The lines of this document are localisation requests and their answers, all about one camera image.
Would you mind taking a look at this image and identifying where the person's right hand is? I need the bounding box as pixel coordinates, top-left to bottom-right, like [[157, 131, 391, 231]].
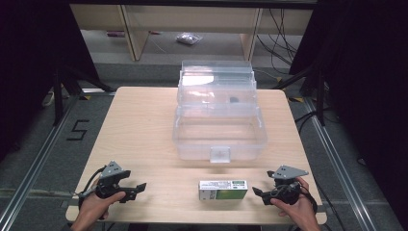
[[269, 176, 318, 226]]

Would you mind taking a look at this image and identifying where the bundle of black cables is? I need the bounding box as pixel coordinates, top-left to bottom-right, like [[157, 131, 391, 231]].
[[255, 8, 299, 67]]

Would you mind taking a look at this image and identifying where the light wooden shelf unit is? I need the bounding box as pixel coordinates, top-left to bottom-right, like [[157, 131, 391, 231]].
[[69, 4, 315, 63]]

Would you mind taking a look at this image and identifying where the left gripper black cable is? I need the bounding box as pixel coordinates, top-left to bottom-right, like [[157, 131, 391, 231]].
[[73, 166, 107, 199]]

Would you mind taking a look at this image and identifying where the clear plastic storage box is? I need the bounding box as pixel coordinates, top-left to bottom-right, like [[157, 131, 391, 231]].
[[171, 60, 268, 165]]

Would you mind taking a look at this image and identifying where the green and white carton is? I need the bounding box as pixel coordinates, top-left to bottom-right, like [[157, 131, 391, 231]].
[[198, 179, 249, 201]]

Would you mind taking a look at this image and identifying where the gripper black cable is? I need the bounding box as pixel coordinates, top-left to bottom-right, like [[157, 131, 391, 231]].
[[299, 184, 319, 215], [73, 166, 107, 199]]

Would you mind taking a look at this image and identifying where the black floor cable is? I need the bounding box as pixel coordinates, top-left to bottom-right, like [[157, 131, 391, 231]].
[[293, 110, 319, 135]]

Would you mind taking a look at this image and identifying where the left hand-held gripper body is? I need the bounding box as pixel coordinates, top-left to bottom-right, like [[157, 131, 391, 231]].
[[94, 160, 132, 200]]

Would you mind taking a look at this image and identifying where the black metal stand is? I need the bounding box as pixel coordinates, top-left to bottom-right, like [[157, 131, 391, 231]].
[[271, 63, 327, 127], [52, 63, 117, 127]]

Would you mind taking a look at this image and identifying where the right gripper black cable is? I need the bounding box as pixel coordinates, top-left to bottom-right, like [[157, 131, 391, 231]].
[[299, 184, 319, 215]]

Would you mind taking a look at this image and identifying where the black curtain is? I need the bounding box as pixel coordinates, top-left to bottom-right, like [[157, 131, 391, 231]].
[[288, 0, 408, 222], [0, 0, 100, 162]]

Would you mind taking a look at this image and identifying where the clear plastic bag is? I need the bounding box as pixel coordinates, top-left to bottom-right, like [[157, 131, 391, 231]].
[[175, 32, 204, 46]]

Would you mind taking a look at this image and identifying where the person's left hand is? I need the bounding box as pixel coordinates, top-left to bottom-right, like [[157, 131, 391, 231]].
[[77, 191, 127, 225]]

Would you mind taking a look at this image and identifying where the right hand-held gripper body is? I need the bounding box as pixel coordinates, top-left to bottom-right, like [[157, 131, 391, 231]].
[[267, 165, 310, 206]]

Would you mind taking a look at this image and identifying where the metal floor rail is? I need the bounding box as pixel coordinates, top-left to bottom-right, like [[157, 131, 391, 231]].
[[0, 94, 81, 231], [302, 96, 379, 231]]

